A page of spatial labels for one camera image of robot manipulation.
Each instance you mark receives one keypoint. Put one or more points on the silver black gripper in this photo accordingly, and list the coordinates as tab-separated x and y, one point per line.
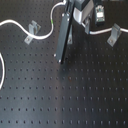
81	10

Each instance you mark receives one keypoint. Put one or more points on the left grey cable clip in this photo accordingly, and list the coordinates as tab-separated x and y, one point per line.
34	28

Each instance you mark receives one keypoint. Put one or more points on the grey cable clip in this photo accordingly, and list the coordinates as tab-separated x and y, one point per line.
87	26
34	28
115	34

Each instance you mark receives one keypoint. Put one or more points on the middle grey cable clip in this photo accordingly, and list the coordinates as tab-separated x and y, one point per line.
87	26

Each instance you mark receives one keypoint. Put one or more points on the right grey cable clip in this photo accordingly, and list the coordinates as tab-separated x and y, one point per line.
115	34

